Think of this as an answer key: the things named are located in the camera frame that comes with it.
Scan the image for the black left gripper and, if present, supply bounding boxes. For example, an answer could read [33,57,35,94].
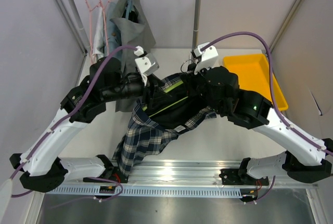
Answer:
[103,73,172,109]

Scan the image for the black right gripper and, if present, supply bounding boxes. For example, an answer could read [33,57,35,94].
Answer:
[182,61,224,115]

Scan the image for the green plastic hanger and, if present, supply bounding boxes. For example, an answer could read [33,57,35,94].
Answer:
[145,80,188,117]

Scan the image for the grey pleated skirt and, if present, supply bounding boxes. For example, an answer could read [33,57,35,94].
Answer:
[109,0,156,112]

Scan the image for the plaid checked shirt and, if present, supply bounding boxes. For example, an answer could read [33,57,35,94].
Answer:
[112,73,216,177]

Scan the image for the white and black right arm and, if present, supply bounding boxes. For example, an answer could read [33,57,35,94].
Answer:
[181,67,332,185]

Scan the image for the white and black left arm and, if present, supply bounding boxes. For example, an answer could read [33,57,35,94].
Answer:
[10,54,159,193]

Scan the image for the yellow plastic bin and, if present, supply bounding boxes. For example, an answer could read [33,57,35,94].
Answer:
[223,54,289,112]

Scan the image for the white garment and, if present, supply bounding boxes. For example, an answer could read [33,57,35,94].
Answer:
[92,7,105,61]

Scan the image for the light blue denim garment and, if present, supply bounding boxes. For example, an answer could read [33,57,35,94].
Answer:
[104,2,121,56]

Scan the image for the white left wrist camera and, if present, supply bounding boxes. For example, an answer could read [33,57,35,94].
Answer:
[134,46,159,86]

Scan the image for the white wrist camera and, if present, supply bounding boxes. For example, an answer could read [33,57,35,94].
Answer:
[191,42,219,75]
[134,46,159,86]

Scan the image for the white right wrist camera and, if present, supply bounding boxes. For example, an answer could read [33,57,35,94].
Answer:
[191,42,219,75]

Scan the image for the pink wire hanger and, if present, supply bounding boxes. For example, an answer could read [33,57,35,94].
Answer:
[81,0,98,63]
[99,0,112,54]

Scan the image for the aluminium mounting rail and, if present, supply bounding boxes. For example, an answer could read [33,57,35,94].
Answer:
[35,157,319,190]

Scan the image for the slotted cable duct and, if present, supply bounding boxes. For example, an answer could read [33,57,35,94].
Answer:
[49,185,242,199]

